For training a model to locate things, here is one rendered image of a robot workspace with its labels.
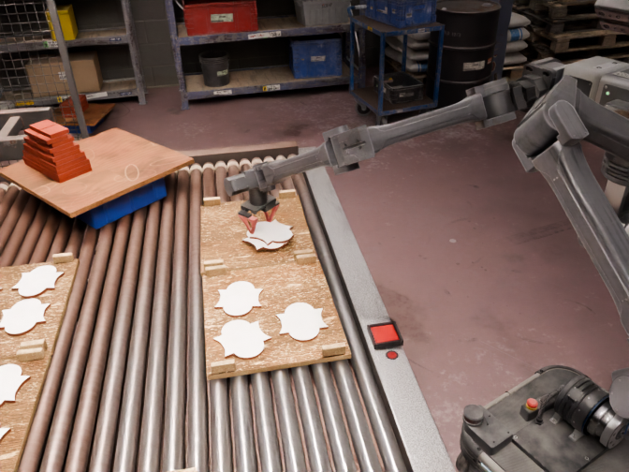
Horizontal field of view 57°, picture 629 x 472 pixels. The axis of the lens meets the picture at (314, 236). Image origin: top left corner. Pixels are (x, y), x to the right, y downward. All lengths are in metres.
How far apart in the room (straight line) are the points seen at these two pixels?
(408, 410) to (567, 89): 0.74
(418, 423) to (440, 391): 1.32
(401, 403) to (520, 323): 1.77
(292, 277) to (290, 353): 0.31
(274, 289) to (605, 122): 0.96
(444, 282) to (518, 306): 0.40
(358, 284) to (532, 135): 0.84
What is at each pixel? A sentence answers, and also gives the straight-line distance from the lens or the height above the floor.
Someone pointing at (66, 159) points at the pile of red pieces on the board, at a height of 1.11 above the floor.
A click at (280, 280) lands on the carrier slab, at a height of 0.94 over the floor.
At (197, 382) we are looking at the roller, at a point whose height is 0.92.
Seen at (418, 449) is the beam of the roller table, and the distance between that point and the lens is 1.30.
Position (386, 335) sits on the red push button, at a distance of 1.50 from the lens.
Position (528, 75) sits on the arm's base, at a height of 1.49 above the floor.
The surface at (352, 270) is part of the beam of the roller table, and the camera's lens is 1.74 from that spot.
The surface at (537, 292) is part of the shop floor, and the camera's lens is 3.30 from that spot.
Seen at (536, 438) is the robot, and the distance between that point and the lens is 2.24.
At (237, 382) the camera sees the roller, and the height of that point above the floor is 0.92.
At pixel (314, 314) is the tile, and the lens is 1.54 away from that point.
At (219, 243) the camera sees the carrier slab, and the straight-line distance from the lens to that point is 1.86.
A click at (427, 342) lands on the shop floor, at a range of 2.87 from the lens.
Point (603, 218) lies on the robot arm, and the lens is 0.97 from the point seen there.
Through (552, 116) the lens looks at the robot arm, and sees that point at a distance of 0.98.
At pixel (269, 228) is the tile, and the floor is 0.96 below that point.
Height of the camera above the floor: 1.94
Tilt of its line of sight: 33 degrees down
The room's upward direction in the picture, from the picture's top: 2 degrees counter-clockwise
